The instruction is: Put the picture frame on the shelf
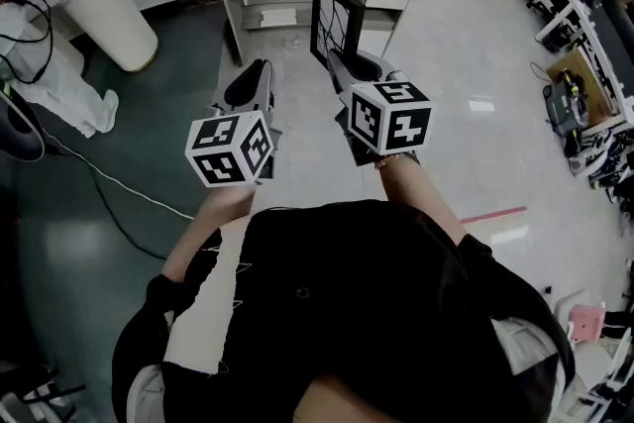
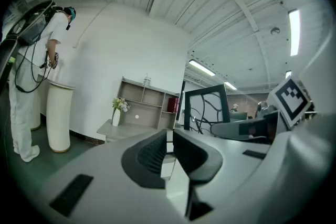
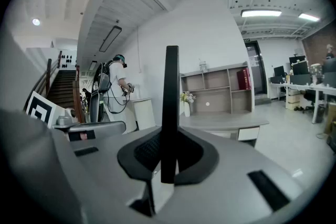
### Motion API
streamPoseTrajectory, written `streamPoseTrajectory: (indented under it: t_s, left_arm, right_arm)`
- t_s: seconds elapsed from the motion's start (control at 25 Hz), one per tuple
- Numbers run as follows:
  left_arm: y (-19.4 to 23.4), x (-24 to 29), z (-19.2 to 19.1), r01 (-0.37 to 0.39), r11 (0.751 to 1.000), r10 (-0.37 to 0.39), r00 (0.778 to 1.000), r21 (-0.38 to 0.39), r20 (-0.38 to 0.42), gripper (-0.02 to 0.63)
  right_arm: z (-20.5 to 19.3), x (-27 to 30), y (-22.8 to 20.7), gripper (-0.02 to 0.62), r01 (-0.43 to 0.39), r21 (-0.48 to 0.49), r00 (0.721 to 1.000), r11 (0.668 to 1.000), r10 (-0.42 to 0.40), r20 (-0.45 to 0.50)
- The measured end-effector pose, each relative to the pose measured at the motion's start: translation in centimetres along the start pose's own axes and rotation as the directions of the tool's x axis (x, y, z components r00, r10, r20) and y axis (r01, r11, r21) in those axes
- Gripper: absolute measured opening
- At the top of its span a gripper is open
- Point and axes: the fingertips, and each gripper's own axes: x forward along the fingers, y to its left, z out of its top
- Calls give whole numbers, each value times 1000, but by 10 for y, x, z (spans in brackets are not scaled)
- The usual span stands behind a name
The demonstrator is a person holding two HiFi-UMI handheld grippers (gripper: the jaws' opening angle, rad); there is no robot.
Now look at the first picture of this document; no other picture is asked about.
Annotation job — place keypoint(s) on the person's right forearm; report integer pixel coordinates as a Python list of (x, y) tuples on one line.
[(421, 198)]

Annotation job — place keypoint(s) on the person's left forearm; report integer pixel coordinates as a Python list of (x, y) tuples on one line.
[(218, 213)]

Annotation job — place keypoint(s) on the pile of sneakers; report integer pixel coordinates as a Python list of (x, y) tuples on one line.
[(606, 163)]

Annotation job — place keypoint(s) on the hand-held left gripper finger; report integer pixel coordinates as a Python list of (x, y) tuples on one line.
[(263, 89), (240, 86)]

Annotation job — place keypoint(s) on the red floor tape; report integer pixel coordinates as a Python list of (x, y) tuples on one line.
[(495, 214)]

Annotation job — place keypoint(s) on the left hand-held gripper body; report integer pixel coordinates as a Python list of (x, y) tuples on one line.
[(223, 148)]

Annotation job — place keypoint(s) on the black round seat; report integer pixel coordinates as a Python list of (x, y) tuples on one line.
[(20, 129)]

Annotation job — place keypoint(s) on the black picture frame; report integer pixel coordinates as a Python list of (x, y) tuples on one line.
[(333, 17)]

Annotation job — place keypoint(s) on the white ribbed round pedestal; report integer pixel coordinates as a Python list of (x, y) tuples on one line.
[(109, 15)]

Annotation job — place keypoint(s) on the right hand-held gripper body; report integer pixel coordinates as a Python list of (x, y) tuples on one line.
[(386, 119)]

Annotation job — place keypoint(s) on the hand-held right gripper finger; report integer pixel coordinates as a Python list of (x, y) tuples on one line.
[(374, 68), (341, 73)]

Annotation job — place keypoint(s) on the white chair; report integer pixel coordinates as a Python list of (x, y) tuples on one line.
[(594, 366)]

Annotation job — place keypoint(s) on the person's black shirt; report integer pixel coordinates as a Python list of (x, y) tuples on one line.
[(371, 302)]

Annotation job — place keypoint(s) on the wooden crate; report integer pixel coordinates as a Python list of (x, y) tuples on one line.
[(589, 79)]

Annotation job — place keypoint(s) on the black and yellow device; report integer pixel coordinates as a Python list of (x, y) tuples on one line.
[(562, 101)]

